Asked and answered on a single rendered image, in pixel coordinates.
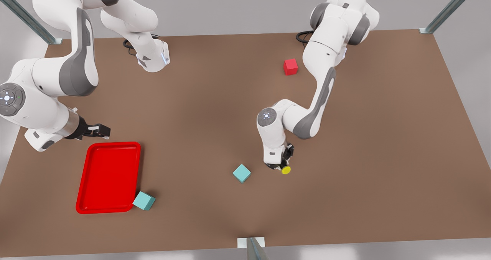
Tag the red cube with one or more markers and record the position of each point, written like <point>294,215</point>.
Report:
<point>290,66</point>

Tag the yellow round block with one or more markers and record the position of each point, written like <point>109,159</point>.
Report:
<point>286,170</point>

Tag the teal cube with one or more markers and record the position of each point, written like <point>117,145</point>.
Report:
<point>144,201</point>
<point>241,173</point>

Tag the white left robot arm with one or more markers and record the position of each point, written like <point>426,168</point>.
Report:
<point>326,53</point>

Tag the silver frame post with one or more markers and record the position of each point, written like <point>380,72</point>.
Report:
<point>254,248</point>
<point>27,16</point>
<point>448,9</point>

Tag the red rectangular tray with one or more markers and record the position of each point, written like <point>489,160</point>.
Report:
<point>108,177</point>

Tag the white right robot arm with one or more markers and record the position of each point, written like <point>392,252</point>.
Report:
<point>42,76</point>

